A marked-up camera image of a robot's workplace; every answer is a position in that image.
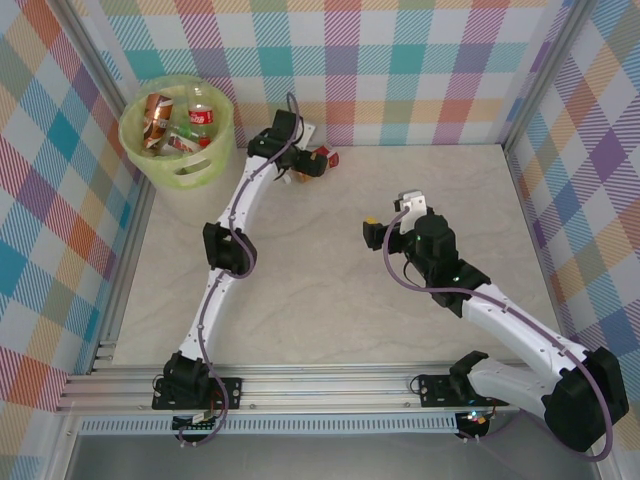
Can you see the small cola bottle red cap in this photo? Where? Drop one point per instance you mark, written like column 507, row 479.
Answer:
column 200, row 117

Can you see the crushed brown drink bottle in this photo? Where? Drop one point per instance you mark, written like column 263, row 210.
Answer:
column 159, row 117

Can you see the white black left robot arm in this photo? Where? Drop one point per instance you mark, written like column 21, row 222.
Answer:
column 212, row 310

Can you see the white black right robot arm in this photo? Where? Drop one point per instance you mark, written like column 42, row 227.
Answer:
column 510, row 320

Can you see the light green plastic bin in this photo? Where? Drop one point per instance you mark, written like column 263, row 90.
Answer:
column 150, row 165

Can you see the right controller board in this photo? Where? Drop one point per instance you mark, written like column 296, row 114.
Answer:
column 475, row 419

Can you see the controller board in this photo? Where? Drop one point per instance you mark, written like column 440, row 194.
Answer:
column 197, row 419
column 475, row 419

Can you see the grey metal panel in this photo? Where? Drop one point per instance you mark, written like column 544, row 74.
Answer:
column 325, row 460

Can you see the left controller board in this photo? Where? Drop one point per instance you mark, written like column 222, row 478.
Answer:
column 197, row 419

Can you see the black right mount plate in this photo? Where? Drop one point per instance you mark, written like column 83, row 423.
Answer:
column 435, row 390

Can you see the black mount plate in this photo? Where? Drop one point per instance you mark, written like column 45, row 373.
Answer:
column 231, row 390
column 435, row 390

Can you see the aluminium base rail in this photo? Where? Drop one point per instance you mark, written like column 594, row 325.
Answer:
column 325, row 385

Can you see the aluminium left corner post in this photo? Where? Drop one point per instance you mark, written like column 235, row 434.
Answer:
column 95, row 60

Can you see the aluminium corner post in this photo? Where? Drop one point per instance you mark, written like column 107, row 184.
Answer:
column 95, row 60
column 545, row 75

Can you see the aluminium right corner post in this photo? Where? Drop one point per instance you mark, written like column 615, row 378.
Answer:
column 545, row 75

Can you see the black left mount plate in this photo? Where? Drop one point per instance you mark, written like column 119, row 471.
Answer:
column 231, row 390

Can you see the aluminium side rail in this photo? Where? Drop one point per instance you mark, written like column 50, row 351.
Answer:
column 121, row 280

